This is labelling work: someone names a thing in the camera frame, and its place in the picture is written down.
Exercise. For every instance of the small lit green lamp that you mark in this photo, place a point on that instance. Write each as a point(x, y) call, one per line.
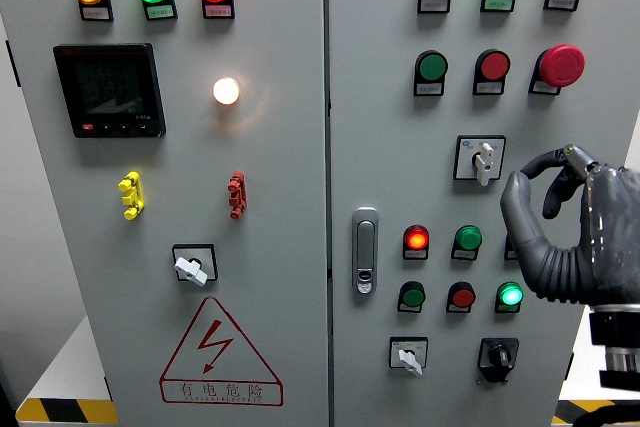
point(510, 294)

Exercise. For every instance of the black door hinge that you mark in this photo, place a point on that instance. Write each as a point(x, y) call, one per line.
point(109, 388)
point(570, 366)
point(13, 64)

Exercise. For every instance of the small green push button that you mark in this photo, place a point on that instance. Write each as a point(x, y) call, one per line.
point(413, 297)
point(468, 238)

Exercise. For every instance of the small red push button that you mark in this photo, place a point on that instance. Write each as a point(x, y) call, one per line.
point(463, 297)

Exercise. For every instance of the black and yellow striped tape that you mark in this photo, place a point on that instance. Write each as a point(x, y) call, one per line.
point(590, 408)
point(66, 411)

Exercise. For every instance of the large red stop button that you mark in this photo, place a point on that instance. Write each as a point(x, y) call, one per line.
point(561, 65)

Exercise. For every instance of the small lit red lamp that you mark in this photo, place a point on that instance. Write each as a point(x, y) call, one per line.
point(416, 238)

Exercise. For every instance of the silver door lock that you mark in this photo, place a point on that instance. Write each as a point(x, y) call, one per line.
point(365, 247)

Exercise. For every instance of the grey door with lock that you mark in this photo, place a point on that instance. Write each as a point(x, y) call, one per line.
point(380, 147)

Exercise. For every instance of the grey door with display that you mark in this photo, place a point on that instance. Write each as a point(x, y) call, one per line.
point(280, 172)

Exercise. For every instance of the red warning triangle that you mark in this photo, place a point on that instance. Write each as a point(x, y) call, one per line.
point(213, 342)

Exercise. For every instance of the lit white lamp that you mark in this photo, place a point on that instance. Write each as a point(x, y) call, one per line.
point(226, 91)

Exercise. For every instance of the black display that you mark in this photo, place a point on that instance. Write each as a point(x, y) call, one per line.
point(109, 91)

